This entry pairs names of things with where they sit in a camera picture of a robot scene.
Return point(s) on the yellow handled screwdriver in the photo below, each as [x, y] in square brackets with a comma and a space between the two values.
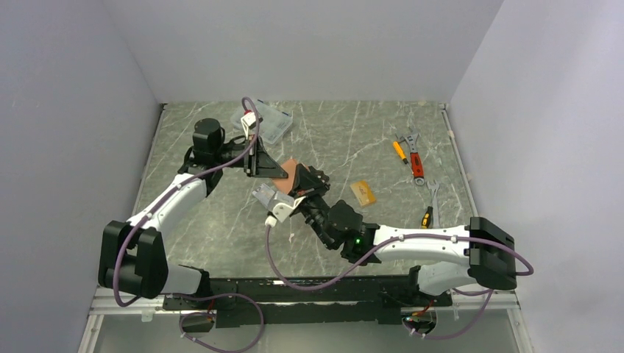
[400, 153]

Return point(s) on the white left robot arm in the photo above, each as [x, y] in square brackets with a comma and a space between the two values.
[133, 257]

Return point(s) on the brown leather card holder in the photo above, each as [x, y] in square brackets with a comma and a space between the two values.
[285, 185]

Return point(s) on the silver combination wrench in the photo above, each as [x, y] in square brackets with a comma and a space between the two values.
[430, 219]

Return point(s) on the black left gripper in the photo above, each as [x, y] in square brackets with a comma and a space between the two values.
[258, 163]

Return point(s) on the red handled adjustable wrench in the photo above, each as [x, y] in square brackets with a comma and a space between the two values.
[408, 143]

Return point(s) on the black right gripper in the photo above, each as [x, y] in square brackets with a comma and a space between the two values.
[307, 184]

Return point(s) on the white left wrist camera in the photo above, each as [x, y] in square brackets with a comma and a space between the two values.
[250, 124]

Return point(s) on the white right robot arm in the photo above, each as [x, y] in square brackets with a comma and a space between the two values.
[477, 253]

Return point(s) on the white silver card stack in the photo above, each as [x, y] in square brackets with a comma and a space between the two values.
[266, 195]

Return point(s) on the clear plastic organizer box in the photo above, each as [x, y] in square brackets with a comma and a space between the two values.
[275, 123]

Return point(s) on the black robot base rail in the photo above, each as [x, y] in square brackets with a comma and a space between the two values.
[383, 299]

